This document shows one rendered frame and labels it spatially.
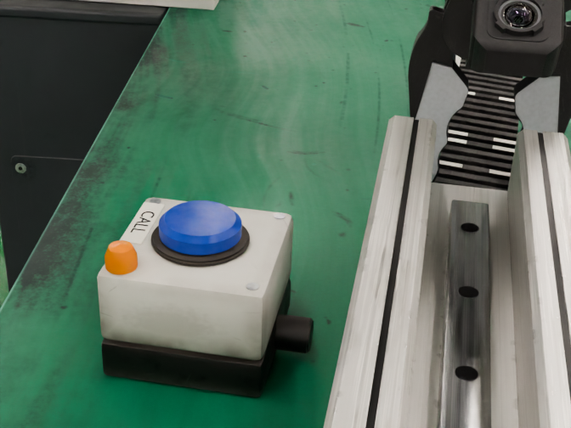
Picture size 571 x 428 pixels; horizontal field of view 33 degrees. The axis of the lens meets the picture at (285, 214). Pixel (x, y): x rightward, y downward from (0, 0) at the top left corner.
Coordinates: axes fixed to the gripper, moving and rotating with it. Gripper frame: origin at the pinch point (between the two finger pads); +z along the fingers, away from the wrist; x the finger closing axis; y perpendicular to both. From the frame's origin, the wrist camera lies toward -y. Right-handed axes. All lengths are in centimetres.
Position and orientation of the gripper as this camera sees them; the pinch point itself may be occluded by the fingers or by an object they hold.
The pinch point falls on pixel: (475, 183)
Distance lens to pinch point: 63.0
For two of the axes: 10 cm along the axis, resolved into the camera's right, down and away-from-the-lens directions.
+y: 1.7, -4.9, 8.5
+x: -9.8, -1.3, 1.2
